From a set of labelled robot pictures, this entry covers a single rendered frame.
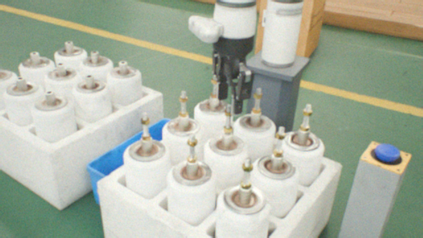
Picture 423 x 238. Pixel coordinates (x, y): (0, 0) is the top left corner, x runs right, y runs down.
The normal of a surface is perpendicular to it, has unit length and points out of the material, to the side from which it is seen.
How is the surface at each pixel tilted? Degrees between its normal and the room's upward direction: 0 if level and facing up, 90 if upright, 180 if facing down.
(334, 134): 0
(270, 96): 90
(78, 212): 0
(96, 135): 90
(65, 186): 90
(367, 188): 90
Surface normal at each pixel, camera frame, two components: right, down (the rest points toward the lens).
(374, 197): -0.59, 0.40
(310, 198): 0.03, -0.85
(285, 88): 0.27, 0.51
